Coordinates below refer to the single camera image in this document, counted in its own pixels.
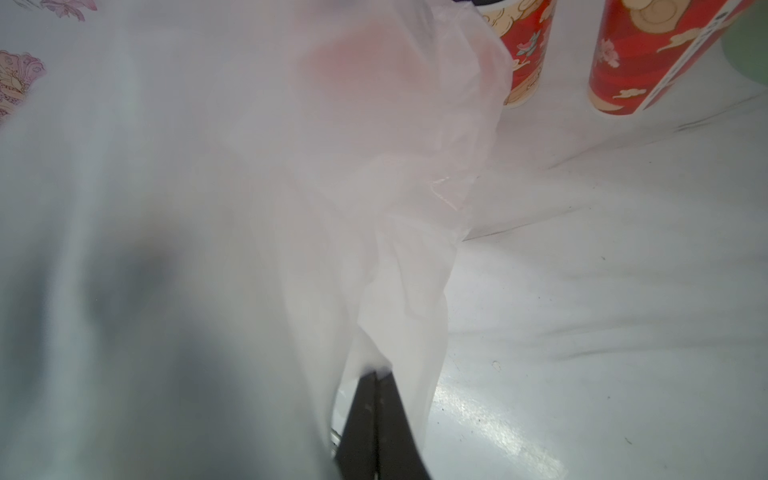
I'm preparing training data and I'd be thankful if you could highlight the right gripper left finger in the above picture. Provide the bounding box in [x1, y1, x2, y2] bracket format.
[334, 372, 378, 480]

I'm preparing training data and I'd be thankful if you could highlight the green straw holder cup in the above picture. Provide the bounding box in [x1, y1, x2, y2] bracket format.
[722, 1, 768, 86]

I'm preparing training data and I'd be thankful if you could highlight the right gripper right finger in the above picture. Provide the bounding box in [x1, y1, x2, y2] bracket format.
[375, 373, 431, 480]

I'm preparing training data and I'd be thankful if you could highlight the red cup white lid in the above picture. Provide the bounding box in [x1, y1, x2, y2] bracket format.
[588, 0, 752, 116]

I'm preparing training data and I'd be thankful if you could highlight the red cup black lid right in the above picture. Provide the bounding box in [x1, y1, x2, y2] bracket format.
[473, 0, 557, 108]

